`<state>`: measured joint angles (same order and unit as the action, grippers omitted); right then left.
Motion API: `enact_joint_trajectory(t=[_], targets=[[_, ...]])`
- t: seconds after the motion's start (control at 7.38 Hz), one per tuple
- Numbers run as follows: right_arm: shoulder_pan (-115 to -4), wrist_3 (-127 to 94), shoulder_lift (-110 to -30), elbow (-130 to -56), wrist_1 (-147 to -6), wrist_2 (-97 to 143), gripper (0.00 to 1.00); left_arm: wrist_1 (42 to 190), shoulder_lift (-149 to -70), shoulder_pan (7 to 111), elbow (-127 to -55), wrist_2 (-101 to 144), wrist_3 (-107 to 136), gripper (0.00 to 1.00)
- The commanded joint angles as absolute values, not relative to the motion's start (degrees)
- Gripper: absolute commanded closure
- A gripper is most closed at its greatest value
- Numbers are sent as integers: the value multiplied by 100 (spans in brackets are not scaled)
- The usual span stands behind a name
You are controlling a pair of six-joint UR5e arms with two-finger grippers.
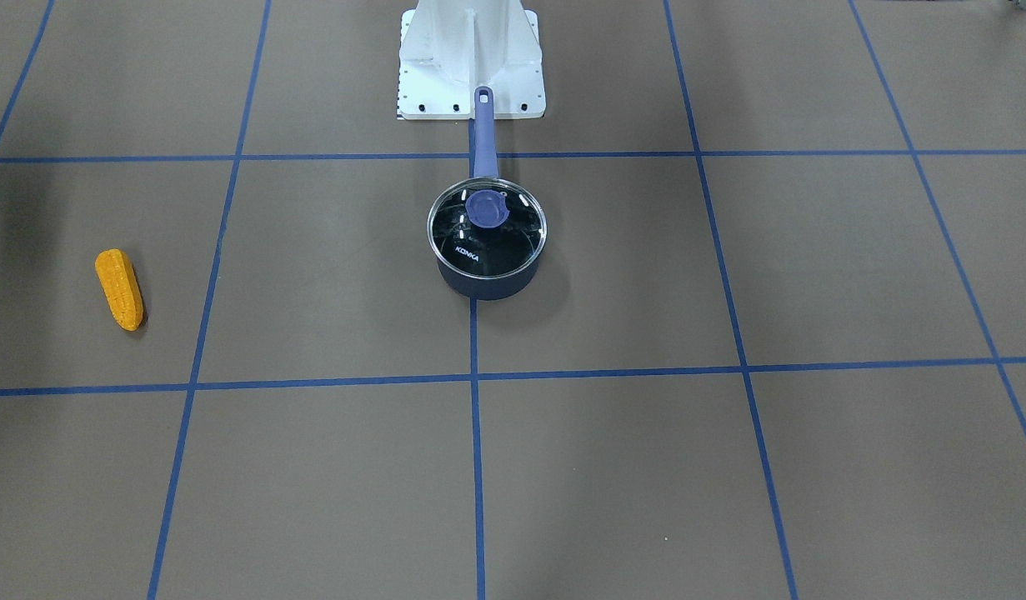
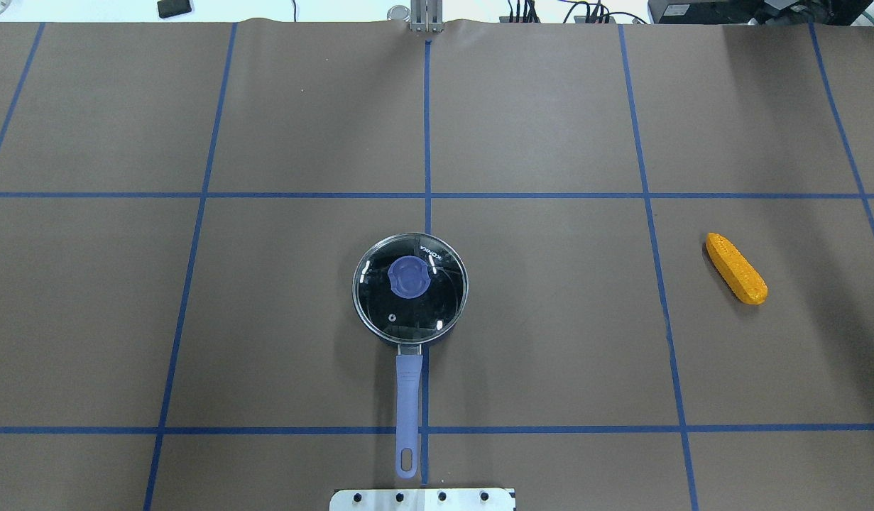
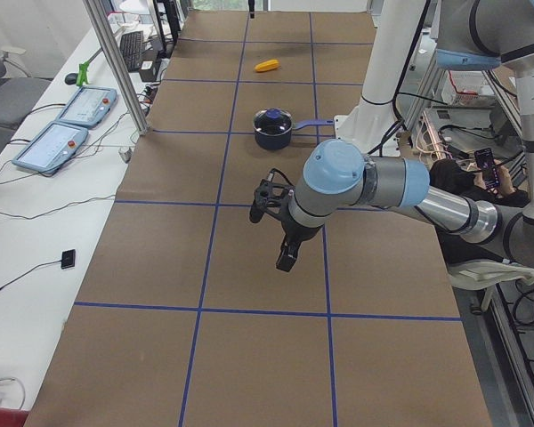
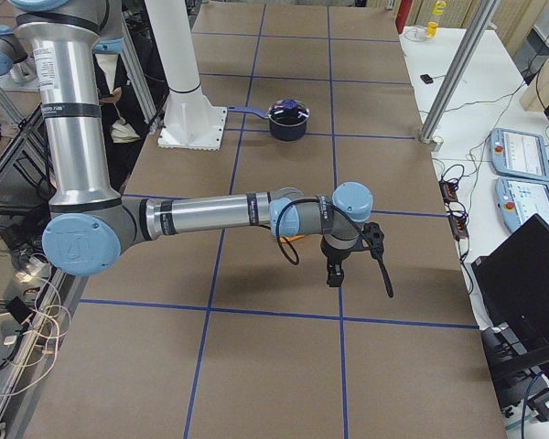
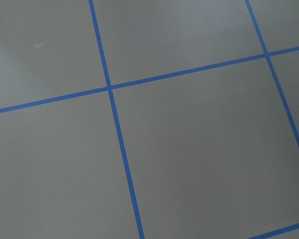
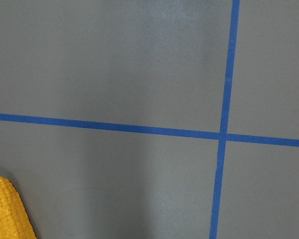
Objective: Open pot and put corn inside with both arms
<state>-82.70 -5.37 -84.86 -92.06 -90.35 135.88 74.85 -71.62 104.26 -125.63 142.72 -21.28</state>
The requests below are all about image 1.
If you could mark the glass pot lid blue knob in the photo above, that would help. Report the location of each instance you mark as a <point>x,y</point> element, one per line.
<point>486,227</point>

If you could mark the dark blue saucepan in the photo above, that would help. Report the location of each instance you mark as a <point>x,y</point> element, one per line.
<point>483,158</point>

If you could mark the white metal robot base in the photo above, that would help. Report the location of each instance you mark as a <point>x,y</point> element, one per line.
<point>450,48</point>

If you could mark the yellow plastic corn cob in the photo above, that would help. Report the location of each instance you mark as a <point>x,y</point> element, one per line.
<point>118,281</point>

